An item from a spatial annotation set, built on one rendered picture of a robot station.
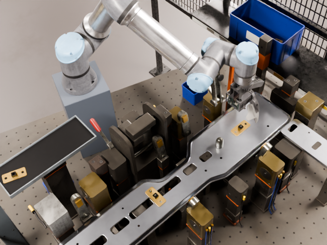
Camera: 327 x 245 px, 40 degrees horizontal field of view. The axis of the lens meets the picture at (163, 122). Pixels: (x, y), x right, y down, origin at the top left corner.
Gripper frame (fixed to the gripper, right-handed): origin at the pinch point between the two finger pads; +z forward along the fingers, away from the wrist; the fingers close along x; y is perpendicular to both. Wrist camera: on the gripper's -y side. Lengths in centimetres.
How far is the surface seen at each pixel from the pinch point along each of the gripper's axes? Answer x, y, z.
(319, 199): 37, -13, 40
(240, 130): 0.8, 1.0, 11.1
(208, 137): -5.9, 13.2, 11.3
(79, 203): -13, 71, 2
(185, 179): 2.1, 33.4, 11.1
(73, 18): -223, -42, 112
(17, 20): -256, -6, 111
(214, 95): -14.0, 1.8, 1.1
